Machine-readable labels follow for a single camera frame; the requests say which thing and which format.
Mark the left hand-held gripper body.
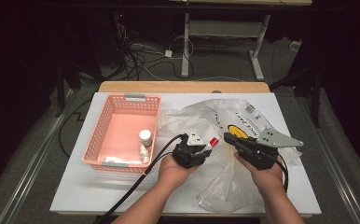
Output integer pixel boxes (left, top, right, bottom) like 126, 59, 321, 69
172, 130, 214, 170

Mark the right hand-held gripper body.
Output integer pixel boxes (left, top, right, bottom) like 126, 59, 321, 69
236, 128, 305, 172

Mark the red and white tube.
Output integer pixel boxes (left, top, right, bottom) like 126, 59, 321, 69
200, 136, 220, 155

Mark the clear plastic bag yellow smiley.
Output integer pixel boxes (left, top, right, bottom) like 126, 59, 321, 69
157, 98, 304, 215

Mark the small white dropper bottle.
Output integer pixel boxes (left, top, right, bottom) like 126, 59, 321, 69
139, 143, 150, 165

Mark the white round jar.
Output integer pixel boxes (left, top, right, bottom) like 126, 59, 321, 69
138, 129, 153, 147

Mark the pink plastic basket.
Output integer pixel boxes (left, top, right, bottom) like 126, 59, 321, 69
81, 92, 162, 175

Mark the person's left hand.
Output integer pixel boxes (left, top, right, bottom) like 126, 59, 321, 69
157, 154, 201, 191

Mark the person's right hand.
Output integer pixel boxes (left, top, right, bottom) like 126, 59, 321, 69
234, 152, 287, 197

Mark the black stand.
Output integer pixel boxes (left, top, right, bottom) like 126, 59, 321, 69
269, 60, 323, 129
54, 60, 83, 119

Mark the wooden table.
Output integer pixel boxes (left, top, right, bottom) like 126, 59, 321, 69
56, 80, 312, 218

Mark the white-legged desk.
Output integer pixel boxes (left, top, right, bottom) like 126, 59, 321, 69
168, 0, 313, 82

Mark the white table cover board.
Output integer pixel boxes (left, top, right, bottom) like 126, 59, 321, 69
49, 91, 322, 216

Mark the right hand-held gripper black cable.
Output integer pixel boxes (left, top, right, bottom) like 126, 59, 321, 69
275, 153, 290, 193

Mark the hand-held gripper black cable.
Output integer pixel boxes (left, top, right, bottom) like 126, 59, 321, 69
275, 153, 290, 193
93, 133, 186, 224

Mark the left hand-held gripper black cable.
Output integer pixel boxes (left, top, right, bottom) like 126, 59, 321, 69
93, 133, 186, 224

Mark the metal floor rail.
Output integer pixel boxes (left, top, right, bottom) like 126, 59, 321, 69
0, 89, 76, 224
296, 96, 360, 224

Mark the tangle of floor cables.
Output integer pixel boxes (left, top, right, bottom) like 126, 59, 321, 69
112, 18, 196, 82

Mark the black floor cable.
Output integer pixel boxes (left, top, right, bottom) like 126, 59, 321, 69
58, 98, 92, 159

